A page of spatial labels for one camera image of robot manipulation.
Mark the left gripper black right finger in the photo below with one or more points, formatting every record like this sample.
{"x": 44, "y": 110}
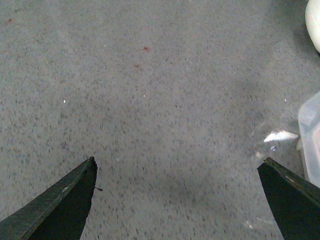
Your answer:
{"x": 294, "y": 202}

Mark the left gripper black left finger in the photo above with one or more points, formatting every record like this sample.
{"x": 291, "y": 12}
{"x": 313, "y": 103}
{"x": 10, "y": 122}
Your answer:
{"x": 59, "y": 213}

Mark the clear plastic egg box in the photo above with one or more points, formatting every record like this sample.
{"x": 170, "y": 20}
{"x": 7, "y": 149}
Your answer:
{"x": 309, "y": 129}

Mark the white soy milk maker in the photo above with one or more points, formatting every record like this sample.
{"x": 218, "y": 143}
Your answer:
{"x": 312, "y": 22}

